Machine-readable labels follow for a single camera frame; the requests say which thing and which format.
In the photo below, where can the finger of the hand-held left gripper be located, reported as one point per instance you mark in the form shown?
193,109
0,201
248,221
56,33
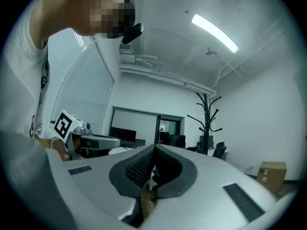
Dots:
108,142

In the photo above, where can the black office chair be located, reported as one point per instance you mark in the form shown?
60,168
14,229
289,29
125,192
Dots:
220,150

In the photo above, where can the black stand with curved legs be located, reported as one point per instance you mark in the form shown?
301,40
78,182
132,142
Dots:
205,118

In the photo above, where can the white printed T-shirt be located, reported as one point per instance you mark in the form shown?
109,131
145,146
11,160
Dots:
21,80

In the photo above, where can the long white curved desk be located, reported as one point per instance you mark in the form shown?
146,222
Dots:
134,148

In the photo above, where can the person's head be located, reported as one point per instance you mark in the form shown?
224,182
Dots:
72,8

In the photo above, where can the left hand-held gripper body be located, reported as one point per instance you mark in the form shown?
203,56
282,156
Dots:
63,126

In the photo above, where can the black framed glass door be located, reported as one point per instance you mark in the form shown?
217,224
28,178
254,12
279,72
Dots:
171,124

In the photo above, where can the small ceiling fixture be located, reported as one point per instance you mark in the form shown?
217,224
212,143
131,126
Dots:
211,51

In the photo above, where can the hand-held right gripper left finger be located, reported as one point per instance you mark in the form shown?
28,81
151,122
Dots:
96,188

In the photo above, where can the white air conditioner vent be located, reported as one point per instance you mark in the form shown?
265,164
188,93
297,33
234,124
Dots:
126,48

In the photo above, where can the white ceiling pipes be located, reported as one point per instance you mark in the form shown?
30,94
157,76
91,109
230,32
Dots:
168,77

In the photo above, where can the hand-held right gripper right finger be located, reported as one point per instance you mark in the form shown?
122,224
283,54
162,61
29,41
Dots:
204,188

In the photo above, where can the tall cardboard box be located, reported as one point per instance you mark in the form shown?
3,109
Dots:
272,176

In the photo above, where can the black head-worn camera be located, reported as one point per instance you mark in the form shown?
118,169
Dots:
132,33

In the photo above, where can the white window blinds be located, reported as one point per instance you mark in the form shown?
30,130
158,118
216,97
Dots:
84,85

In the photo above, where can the long ceiling light strip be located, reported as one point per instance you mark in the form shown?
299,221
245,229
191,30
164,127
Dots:
216,33

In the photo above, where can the white roller shade window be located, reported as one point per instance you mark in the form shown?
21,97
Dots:
134,118

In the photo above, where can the person's left forearm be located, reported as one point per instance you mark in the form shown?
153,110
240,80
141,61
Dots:
43,143

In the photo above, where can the black monitor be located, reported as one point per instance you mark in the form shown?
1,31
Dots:
130,134
177,141
116,133

